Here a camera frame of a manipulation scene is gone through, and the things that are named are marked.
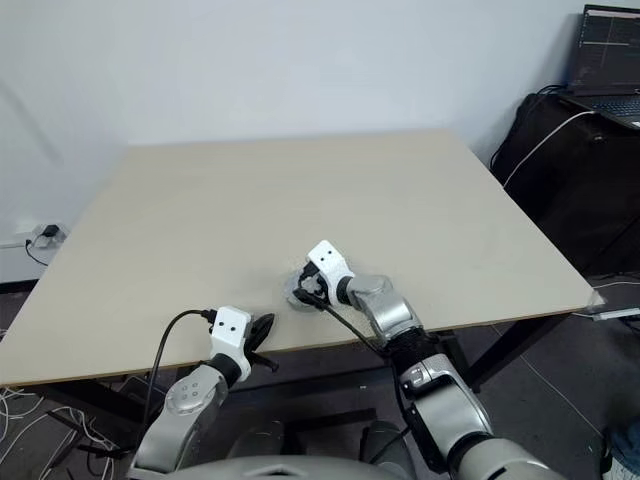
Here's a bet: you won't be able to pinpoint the white wall power strip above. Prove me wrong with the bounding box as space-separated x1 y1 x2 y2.
30 222 70 250

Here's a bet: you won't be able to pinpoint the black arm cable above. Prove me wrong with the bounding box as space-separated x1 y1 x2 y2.
142 308 220 427
298 288 427 462

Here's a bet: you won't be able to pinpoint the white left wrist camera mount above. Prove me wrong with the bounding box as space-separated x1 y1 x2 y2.
208 305 254 385

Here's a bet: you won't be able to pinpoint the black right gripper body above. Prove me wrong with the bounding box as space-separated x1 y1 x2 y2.
294 277 331 307

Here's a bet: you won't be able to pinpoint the round motor lid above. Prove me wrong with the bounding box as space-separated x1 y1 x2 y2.
281 260 314 301

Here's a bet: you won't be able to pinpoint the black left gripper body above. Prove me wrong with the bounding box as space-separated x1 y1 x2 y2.
248 349 279 372

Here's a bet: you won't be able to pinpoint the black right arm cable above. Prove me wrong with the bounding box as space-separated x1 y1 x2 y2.
298 288 427 462

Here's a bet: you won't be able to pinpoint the white cable on black case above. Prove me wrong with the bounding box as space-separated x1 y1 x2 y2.
502 110 599 187

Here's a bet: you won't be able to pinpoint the large black case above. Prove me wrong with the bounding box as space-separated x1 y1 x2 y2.
489 92 640 279

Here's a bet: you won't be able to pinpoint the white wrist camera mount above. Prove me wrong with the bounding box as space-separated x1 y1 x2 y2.
306 239 356 306
208 305 254 385

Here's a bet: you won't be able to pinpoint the white floor cables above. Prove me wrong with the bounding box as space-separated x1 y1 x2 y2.
0 385 117 480

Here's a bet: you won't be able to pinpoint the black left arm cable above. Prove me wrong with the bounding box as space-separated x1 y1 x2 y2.
142 308 220 427

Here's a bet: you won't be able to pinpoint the white bar-shaped power strip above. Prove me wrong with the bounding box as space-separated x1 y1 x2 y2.
582 307 640 322

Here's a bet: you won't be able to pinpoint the black metal table frame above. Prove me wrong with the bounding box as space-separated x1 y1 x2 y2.
44 314 557 437

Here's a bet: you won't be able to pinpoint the black open laptop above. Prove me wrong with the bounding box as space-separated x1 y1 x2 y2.
567 3 640 132

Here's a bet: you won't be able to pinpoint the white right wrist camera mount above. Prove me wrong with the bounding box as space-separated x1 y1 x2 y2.
306 239 356 306

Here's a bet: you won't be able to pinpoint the grey robot torso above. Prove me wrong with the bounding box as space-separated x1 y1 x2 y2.
169 451 466 480

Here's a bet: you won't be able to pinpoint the dark rounded shape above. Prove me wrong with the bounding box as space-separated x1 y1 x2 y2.
232 419 287 459
362 419 412 462

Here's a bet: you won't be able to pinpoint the black flat device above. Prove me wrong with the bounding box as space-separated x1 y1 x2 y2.
122 374 157 397

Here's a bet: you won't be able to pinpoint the blue denim fabric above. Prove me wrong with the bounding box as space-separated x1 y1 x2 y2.
607 422 640 480

